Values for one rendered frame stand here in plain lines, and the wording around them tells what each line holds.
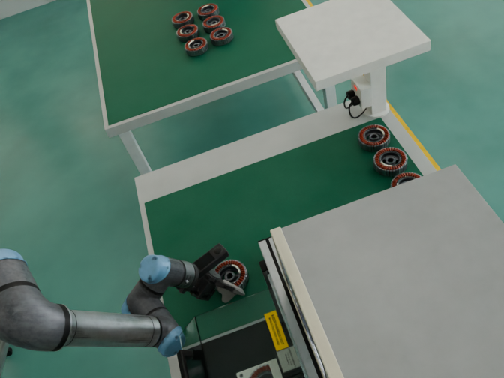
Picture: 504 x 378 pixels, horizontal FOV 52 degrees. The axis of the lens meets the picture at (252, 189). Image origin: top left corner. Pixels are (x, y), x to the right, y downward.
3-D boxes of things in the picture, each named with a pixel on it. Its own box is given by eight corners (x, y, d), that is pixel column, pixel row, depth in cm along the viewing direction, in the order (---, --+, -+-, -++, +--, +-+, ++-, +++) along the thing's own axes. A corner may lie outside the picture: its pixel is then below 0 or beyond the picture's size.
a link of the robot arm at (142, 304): (132, 333, 133) (155, 300, 132) (113, 304, 140) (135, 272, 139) (154, 334, 139) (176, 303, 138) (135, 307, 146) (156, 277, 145)
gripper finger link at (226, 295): (235, 306, 158) (210, 292, 155) (246, 290, 157) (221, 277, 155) (237, 311, 155) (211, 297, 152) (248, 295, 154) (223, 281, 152)
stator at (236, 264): (228, 303, 158) (225, 297, 155) (207, 280, 164) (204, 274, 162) (256, 279, 161) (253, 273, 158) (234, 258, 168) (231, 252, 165)
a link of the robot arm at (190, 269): (175, 253, 145) (192, 271, 140) (186, 256, 148) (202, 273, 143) (161, 275, 146) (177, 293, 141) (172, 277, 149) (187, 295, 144)
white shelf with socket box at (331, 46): (330, 186, 179) (315, 82, 145) (295, 121, 204) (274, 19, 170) (424, 151, 180) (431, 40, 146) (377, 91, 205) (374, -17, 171)
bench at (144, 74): (162, 229, 281) (104, 130, 225) (124, 52, 404) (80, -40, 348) (351, 160, 284) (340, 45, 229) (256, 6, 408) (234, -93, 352)
